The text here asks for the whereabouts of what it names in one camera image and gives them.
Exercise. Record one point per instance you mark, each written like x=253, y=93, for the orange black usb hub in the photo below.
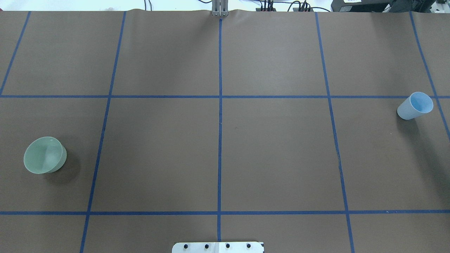
x=284, y=6

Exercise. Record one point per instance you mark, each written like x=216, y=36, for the aluminium frame post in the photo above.
x=220, y=8

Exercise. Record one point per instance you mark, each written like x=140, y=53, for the blue cup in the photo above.
x=417, y=104

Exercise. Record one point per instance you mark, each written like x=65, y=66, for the black box white label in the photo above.
x=377, y=6

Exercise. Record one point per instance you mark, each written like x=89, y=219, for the green bowl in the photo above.
x=45, y=155

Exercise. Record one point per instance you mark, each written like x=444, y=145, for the white pedestal column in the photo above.
x=219, y=247

